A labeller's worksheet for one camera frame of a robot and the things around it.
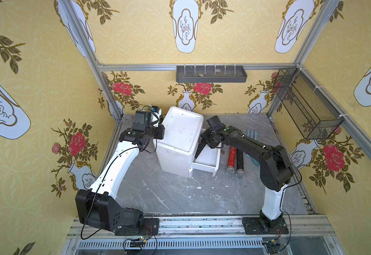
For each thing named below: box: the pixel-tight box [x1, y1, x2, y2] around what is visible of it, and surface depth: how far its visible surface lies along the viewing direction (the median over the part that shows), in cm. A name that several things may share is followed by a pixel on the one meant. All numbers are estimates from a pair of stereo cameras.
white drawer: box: [191, 143, 222, 173], surface depth 87 cm
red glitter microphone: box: [225, 146, 237, 176], surface depth 94 cm
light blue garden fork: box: [247, 129, 258, 141], surface depth 111 cm
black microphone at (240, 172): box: [235, 148, 246, 178], surface depth 90 cm
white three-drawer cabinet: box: [153, 106, 204, 178], surface depth 82 cm
